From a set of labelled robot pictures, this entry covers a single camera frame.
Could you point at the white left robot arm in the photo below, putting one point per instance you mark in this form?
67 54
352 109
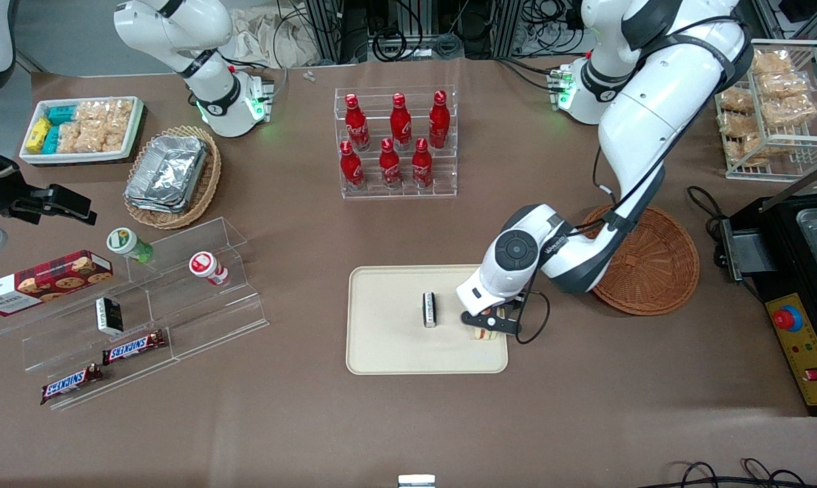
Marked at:
652 122

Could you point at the clear acrylic bottle rack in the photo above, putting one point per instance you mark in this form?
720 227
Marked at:
442 183

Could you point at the oval wicker basket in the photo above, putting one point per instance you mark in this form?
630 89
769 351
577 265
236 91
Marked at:
205 190

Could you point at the white object at table edge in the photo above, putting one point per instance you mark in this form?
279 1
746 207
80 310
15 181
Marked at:
416 481

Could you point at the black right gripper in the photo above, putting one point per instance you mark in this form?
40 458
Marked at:
0 191

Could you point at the beige plastic tray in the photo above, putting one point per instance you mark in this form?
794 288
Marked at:
394 346

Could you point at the beige crumpled cloth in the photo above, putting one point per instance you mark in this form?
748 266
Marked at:
266 34

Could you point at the teal snack packet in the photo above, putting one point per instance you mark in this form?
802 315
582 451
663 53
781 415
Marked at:
51 139
62 114

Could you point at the grey black metal box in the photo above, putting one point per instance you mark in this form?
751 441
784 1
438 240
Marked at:
744 254

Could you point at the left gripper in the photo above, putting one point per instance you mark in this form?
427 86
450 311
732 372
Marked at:
510 309

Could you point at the red emergency stop button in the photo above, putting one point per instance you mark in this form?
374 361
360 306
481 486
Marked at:
788 318

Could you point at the red cola bottle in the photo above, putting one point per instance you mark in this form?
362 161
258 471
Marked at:
422 166
356 125
390 166
351 168
439 118
400 122

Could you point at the yellow snack packet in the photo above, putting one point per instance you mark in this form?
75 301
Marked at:
37 134

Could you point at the red lidded snack cup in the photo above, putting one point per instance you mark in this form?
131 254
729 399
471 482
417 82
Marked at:
206 266

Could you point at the yellow control panel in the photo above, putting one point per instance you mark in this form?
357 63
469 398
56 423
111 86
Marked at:
808 359

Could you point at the small black white box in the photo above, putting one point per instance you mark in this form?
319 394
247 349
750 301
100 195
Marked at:
430 310
110 315

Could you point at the stack of foil trays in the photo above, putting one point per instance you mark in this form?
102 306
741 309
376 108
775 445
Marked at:
167 173

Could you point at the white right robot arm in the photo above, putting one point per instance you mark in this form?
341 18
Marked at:
177 30

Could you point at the green lidded snack cup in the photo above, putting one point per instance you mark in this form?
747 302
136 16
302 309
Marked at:
127 244

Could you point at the red tartan cookie box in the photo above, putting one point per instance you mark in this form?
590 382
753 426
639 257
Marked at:
42 281

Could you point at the white rectangular bin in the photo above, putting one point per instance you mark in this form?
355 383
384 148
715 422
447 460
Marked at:
83 157

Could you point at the round brown wicker basket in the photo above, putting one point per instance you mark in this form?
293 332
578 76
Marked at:
659 271

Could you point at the Snickers chocolate bar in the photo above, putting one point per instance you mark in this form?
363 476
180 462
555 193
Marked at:
71 384
134 348

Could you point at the sandwich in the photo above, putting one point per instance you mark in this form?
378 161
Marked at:
483 333

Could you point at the aluminium frame rack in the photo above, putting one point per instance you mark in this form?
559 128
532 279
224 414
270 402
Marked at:
328 27

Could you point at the clear acrylic stepped shelf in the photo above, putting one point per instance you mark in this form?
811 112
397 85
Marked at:
205 312

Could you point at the black appliance housing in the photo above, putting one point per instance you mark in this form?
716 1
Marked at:
781 224

